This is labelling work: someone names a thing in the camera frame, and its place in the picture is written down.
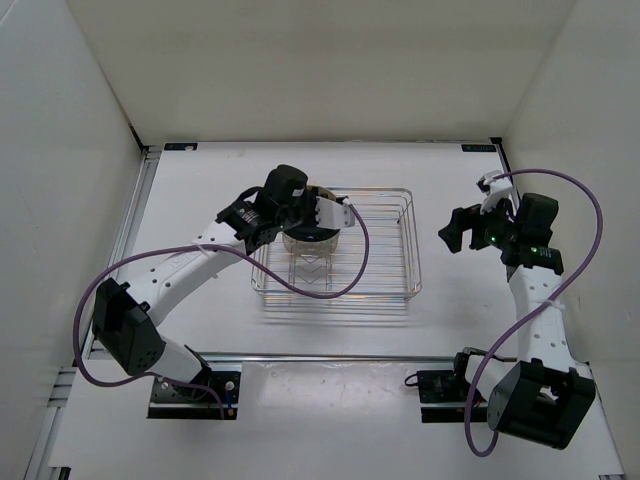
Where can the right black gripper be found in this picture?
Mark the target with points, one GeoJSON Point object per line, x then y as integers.
{"type": "Point", "coordinates": [463, 219]}

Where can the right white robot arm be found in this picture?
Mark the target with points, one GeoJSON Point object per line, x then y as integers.
{"type": "Point", "coordinates": [541, 397]}

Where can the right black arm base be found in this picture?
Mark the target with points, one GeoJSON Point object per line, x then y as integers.
{"type": "Point", "coordinates": [442, 395]}

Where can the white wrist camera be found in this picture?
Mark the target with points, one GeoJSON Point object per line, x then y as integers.
{"type": "Point", "coordinates": [495, 187]}
{"type": "Point", "coordinates": [331, 215]}

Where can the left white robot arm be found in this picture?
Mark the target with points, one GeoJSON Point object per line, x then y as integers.
{"type": "Point", "coordinates": [127, 315]}

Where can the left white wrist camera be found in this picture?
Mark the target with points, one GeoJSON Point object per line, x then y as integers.
{"type": "Point", "coordinates": [331, 215]}

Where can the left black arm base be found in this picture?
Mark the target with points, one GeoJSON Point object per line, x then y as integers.
{"type": "Point", "coordinates": [169, 402]}

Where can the chrome wire dish rack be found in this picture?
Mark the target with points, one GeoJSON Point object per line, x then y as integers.
{"type": "Point", "coordinates": [389, 260]}

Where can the cream ceramic plate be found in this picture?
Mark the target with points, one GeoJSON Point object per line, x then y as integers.
{"type": "Point", "coordinates": [319, 191]}

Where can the clear glass plate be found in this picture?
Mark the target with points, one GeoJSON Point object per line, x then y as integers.
{"type": "Point", "coordinates": [323, 248]}

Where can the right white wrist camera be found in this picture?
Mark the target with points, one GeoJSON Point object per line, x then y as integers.
{"type": "Point", "coordinates": [495, 187]}

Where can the black glossy plate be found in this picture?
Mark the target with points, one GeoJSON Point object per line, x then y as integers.
{"type": "Point", "coordinates": [311, 233]}

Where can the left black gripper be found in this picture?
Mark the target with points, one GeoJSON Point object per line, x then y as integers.
{"type": "Point", "coordinates": [310, 197]}

